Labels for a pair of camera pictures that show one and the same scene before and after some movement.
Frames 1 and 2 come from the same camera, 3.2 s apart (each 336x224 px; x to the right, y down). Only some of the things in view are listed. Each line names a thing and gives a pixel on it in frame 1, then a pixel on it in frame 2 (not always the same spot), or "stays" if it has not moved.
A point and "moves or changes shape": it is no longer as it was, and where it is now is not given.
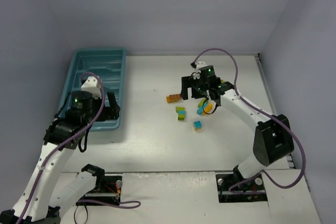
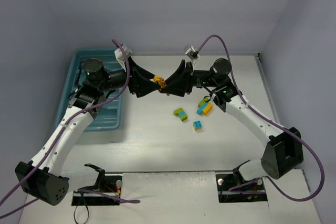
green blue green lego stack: [181, 112] moves or changes shape
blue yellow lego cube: [197, 126] stays
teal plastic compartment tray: [109, 65] stays
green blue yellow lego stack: [205, 107] stays
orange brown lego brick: [172, 98] -> [162, 82]
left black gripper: [105, 109] -> [132, 78]
